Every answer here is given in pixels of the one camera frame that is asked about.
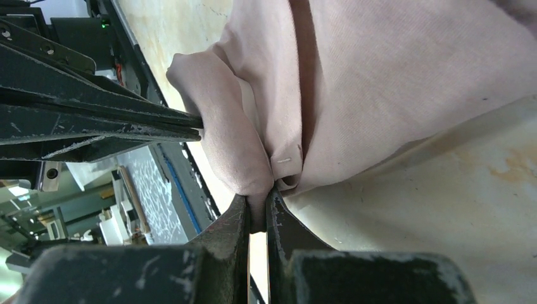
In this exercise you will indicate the pink underwear cream waistband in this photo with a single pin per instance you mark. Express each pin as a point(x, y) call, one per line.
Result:
point(303, 94)

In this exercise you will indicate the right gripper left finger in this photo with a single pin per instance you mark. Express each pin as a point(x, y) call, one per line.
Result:
point(223, 274)

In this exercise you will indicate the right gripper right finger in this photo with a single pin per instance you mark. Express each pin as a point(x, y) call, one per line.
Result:
point(285, 234)

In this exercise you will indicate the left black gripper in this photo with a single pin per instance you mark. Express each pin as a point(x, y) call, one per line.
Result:
point(74, 90)

